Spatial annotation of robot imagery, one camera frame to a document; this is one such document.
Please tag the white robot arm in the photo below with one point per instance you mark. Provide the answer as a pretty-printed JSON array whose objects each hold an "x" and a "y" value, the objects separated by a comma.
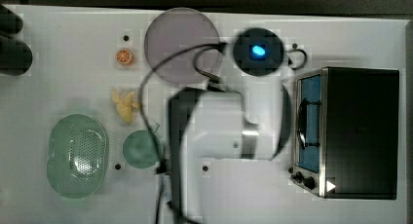
[{"x": 238, "y": 116}]

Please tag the green oval strainer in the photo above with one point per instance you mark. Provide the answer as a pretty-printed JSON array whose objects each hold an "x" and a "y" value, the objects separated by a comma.
[{"x": 77, "y": 156}]

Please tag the grey round plate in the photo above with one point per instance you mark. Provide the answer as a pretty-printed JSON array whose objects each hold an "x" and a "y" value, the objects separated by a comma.
[{"x": 174, "y": 31}]

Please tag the green cup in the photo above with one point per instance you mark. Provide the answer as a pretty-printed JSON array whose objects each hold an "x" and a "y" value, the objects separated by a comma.
[{"x": 143, "y": 148}]

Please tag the yellow peeled banana toy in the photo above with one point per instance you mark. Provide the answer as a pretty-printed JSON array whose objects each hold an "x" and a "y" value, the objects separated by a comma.
[{"x": 125, "y": 105}]

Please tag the orange slice toy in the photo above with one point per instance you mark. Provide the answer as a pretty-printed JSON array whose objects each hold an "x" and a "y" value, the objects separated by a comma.
[{"x": 124, "y": 57}]

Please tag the black toaster oven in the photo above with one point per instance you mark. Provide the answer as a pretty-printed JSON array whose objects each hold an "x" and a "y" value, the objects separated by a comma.
[{"x": 345, "y": 133}]

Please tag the black object at table edge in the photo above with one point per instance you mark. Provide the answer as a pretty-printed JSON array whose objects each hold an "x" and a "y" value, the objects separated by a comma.
[{"x": 15, "y": 56}]

